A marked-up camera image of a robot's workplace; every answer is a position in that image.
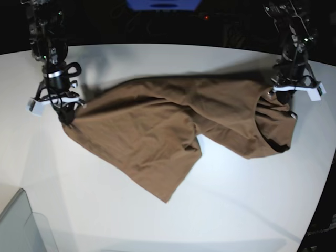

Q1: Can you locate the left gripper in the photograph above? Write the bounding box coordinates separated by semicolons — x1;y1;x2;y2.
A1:
272;76;322;105

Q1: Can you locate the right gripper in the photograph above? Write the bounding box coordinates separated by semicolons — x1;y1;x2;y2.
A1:
33;81;85;125

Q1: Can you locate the brown t-shirt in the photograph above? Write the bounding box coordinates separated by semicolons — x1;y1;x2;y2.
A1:
63;75;297;202

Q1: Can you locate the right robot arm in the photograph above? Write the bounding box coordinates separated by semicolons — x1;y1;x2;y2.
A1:
21;1;85;125

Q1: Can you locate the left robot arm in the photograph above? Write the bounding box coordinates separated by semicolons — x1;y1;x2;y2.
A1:
264;1;326;103

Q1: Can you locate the black power strip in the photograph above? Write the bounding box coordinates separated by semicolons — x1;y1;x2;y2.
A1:
197;12;250;23

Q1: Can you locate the grey plastic tray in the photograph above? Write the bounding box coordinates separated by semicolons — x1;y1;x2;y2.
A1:
1;189;59;252

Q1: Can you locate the blue bin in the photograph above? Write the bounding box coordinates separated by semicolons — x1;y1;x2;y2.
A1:
126;0;201;11

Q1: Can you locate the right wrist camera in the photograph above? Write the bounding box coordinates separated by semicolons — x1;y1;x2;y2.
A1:
26;98;45;117

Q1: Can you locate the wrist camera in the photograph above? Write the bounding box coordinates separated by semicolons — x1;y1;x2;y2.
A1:
307;83;327;101
26;98;45;117

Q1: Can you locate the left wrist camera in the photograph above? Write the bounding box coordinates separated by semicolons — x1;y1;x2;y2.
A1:
307;83;327;101

